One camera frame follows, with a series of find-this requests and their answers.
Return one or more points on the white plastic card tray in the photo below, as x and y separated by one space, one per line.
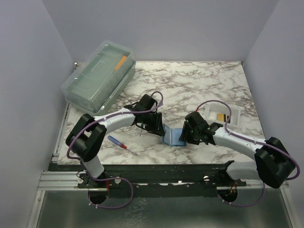
218 112

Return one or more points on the orange pen in box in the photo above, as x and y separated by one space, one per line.
120 62

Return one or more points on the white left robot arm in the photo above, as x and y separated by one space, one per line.
85 139

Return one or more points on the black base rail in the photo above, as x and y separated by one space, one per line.
153 191

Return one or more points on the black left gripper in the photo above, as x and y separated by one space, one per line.
157 128

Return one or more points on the blue red screwdriver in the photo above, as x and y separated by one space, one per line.
120 144

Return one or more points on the blue leather card holder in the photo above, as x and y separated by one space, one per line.
172 136

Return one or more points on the aluminium frame rail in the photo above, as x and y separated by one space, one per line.
114 177

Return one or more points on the clear plastic storage box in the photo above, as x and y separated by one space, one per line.
94 86

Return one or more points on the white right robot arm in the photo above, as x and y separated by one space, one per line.
271 163

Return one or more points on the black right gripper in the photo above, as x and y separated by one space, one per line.
185 135

